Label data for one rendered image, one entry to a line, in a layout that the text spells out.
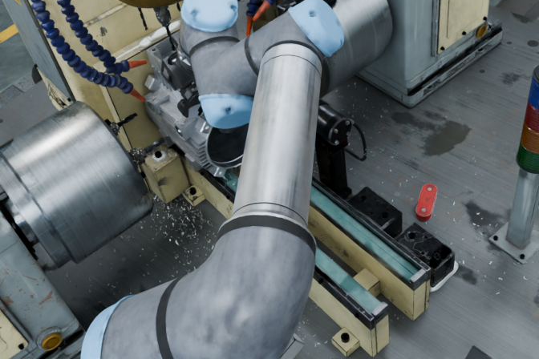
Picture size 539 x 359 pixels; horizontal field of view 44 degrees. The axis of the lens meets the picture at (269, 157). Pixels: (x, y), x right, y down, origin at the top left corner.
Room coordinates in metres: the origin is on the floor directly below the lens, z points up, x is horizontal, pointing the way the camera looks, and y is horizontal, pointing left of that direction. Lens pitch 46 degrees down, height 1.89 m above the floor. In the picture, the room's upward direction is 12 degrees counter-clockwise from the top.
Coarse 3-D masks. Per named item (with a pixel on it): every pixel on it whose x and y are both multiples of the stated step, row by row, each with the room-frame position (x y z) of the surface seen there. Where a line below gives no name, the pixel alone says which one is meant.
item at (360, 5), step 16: (304, 0) 1.10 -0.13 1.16; (336, 0) 1.10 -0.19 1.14; (352, 0) 1.10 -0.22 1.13; (368, 0) 1.11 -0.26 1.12; (384, 0) 1.13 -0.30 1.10; (272, 16) 1.14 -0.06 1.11; (352, 16) 1.08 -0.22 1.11; (368, 16) 1.09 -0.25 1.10; (384, 16) 1.11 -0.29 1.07; (352, 32) 1.06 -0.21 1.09; (368, 32) 1.07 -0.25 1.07; (384, 32) 1.09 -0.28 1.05; (352, 48) 1.05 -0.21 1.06; (368, 48) 1.07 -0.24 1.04; (384, 48) 1.10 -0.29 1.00; (336, 64) 1.02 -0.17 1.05; (352, 64) 1.04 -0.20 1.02; (368, 64) 1.09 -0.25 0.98; (336, 80) 1.03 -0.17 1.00; (320, 96) 1.04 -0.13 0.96
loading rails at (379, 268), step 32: (192, 192) 0.97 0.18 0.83; (224, 192) 0.87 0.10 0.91; (320, 192) 0.82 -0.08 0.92; (320, 224) 0.78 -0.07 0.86; (352, 224) 0.73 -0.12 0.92; (320, 256) 0.67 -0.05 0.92; (352, 256) 0.71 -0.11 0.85; (384, 256) 0.64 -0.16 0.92; (320, 288) 0.63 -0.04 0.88; (352, 288) 0.59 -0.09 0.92; (384, 288) 0.64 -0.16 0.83; (416, 288) 0.58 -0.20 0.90; (352, 320) 0.56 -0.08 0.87; (384, 320) 0.54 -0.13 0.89; (352, 352) 0.54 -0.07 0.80
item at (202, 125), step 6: (150, 78) 1.05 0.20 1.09; (156, 78) 1.05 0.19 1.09; (144, 84) 1.05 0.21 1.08; (150, 84) 1.04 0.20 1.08; (156, 84) 1.04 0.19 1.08; (156, 90) 1.04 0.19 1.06; (198, 120) 0.90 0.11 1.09; (204, 120) 0.89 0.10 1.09; (198, 126) 0.89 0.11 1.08; (204, 126) 0.89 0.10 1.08; (210, 126) 0.89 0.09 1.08; (204, 132) 0.88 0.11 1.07; (210, 168) 0.90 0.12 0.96; (216, 168) 0.89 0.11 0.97; (216, 174) 0.88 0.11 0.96; (222, 174) 0.89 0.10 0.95
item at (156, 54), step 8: (176, 32) 1.10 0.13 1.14; (168, 40) 1.09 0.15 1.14; (152, 48) 1.07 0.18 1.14; (160, 48) 1.08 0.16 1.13; (168, 48) 1.09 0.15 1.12; (176, 48) 1.09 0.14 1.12; (152, 56) 1.04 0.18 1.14; (160, 56) 1.06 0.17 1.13; (152, 64) 1.06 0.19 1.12; (160, 64) 1.02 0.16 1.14; (160, 72) 1.03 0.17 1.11; (160, 80) 1.04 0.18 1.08
